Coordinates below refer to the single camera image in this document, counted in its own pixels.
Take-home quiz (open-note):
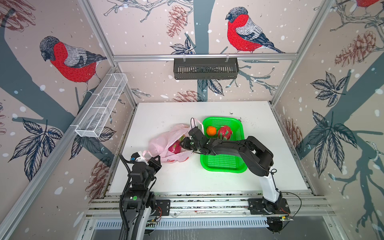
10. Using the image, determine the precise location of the orange fruit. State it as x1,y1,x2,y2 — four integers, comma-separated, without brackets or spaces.
206,126,217,137

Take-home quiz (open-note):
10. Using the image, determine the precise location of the red dragon fruit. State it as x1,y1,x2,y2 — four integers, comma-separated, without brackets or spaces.
218,126,233,141
168,136,185,154

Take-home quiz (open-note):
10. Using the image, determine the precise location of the pink plastic fruit bag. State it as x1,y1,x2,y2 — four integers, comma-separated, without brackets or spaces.
143,124,193,163

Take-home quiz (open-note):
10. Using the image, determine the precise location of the green plastic basket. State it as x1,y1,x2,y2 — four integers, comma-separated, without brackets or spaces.
199,116,249,174

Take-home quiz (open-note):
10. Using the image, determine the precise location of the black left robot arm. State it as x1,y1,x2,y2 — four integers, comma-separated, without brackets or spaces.
119,153,162,240

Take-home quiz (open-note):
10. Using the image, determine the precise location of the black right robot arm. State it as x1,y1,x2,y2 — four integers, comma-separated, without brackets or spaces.
181,127,284,212

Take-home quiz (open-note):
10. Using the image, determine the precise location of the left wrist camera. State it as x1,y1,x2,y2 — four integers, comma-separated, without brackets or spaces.
130,151,147,164

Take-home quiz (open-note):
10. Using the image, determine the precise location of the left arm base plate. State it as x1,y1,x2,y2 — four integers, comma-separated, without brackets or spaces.
151,200,171,217

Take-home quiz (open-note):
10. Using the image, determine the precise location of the aluminium rail frame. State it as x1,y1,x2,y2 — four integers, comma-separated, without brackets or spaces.
85,191,334,230

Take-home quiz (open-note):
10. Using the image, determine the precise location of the black hanging wall basket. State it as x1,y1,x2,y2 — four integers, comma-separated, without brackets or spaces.
174,58,239,80

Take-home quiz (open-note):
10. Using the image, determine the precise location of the white wire mesh shelf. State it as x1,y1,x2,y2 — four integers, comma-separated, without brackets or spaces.
75,73,128,138

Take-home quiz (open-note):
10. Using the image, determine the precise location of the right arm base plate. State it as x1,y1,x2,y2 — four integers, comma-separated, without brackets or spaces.
248,198,291,215

